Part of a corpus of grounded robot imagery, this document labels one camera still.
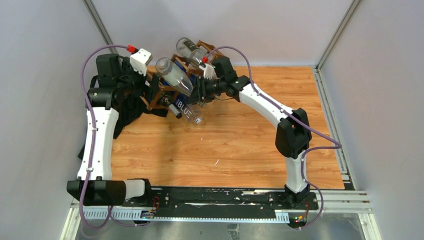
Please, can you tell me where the clear tall wine bottle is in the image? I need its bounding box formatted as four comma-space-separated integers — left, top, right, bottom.
155, 57, 194, 97

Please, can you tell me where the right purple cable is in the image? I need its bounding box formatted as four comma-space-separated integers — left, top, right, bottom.
201, 45, 343, 230

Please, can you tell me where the blue bottle with BLUE text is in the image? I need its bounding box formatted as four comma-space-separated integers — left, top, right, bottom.
174, 95, 204, 125

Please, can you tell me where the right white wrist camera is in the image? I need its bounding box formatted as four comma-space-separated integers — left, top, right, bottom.
199, 62, 217, 80

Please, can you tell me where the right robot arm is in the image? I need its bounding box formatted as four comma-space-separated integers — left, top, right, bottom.
186, 56, 312, 209

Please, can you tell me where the clear bottle with black label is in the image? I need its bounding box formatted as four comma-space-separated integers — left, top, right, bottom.
175, 37, 207, 69

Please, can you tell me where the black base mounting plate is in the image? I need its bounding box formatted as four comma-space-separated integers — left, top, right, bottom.
123, 186, 319, 220

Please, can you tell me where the brown wooden wine rack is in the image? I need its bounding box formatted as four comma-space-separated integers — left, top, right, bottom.
142, 37, 228, 111

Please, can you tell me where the dark green wine bottle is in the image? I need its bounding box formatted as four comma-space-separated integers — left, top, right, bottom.
156, 92, 183, 119

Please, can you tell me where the black cloth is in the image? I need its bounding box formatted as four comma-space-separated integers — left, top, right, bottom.
77, 67, 168, 161

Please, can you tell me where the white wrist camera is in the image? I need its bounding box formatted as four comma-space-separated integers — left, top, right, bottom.
129, 48, 153, 76
199, 62, 217, 80

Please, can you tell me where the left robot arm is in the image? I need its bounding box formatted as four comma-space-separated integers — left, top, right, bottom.
66, 49, 154, 207

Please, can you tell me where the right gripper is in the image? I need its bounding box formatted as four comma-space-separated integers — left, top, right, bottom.
186, 74, 227, 104

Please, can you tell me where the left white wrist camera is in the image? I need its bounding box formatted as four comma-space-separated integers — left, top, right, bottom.
129, 48, 153, 76

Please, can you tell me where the aluminium slotted rail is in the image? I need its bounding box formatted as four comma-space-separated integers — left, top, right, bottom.
81, 209, 291, 223

